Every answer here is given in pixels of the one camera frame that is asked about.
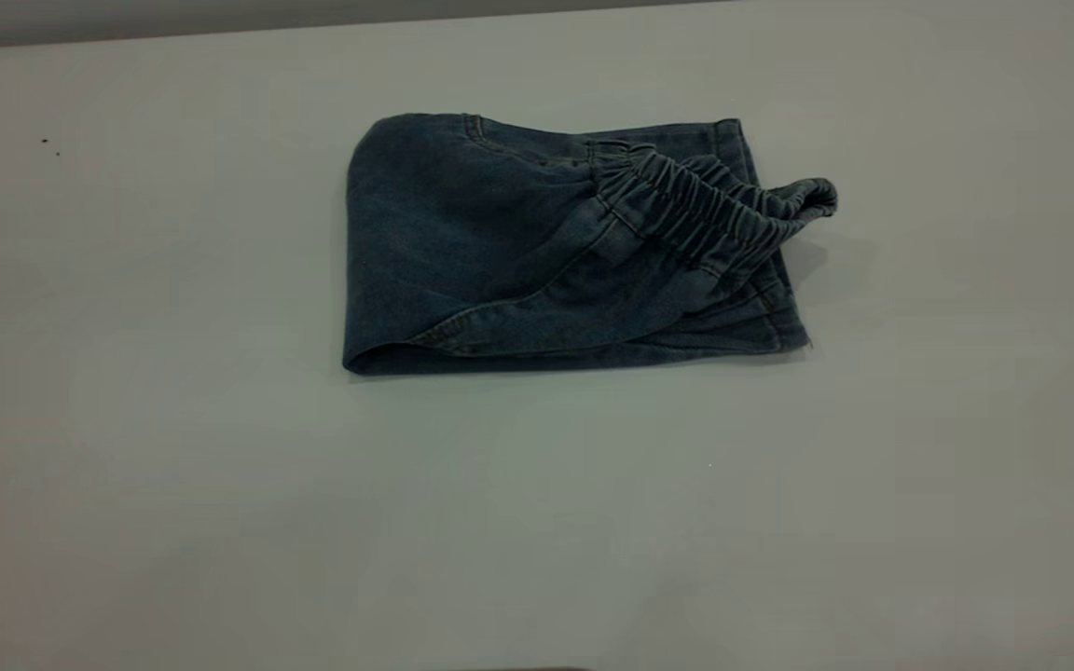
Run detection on blue denim shorts with print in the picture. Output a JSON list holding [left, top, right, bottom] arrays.
[[342, 113, 839, 377]]

